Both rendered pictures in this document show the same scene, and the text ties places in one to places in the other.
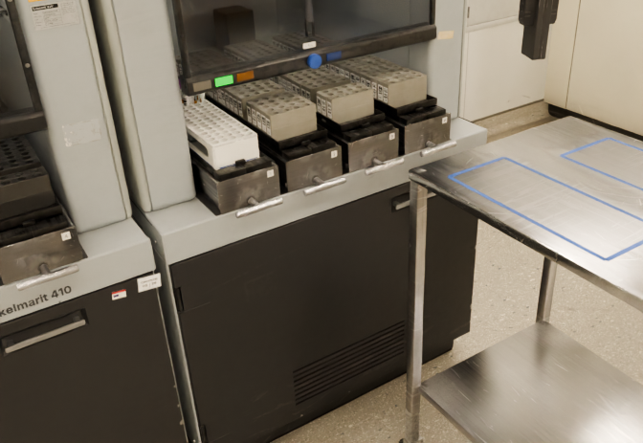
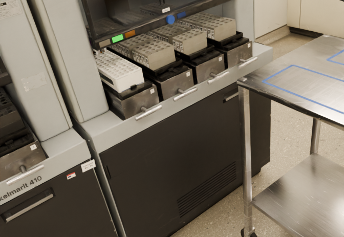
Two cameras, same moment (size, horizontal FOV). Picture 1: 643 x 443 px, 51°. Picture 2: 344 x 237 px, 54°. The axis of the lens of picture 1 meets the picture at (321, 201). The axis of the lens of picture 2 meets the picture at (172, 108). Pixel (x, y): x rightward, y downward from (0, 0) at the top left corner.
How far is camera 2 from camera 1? 0.23 m
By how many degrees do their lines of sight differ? 3
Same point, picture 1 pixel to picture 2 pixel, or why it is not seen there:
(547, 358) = (321, 175)
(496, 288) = (278, 133)
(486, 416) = (293, 215)
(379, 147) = (213, 66)
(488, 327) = (278, 156)
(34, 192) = (10, 122)
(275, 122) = (150, 59)
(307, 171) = (173, 86)
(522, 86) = (275, 18)
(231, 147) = (126, 78)
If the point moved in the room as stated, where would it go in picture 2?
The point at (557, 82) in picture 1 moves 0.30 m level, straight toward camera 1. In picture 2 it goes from (293, 14) to (294, 25)
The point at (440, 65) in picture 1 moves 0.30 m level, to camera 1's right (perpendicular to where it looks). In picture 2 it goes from (242, 13) to (315, 0)
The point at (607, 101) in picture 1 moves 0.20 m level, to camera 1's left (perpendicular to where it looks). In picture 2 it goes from (322, 21) to (300, 25)
